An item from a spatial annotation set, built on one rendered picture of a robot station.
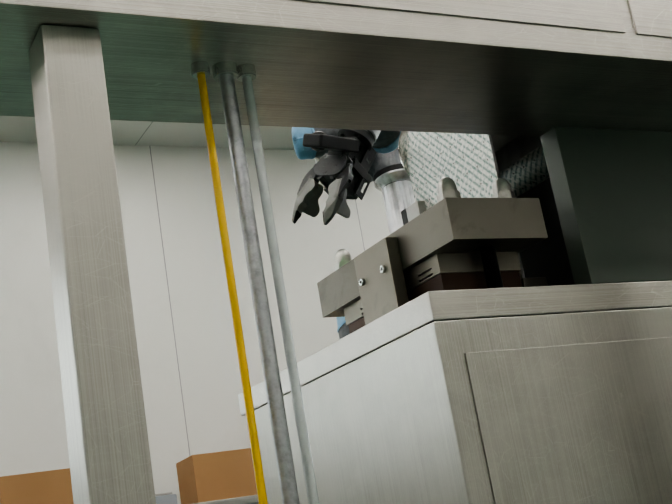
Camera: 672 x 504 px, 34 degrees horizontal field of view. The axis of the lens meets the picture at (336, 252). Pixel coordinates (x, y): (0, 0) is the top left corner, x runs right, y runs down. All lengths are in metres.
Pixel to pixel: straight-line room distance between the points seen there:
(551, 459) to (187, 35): 0.70
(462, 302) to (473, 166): 0.39
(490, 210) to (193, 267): 4.21
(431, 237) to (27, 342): 3.95
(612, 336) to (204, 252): 4.27
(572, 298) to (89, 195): 0.74
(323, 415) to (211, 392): 3.84
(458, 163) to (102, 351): 0.92
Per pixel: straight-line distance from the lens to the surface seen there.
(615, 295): 1.59
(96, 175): 1.07
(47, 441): 5.23
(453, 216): 1.47
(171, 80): 1.26
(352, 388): 1.59
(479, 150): 1.75
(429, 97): 1.43
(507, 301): 1.47
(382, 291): 1.57
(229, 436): 5.49
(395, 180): 2.52
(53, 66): 1.11
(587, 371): 1.52
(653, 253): 1.67
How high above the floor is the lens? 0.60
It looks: 15 degrees up
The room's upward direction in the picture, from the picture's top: 10 degrees counter-clockwise
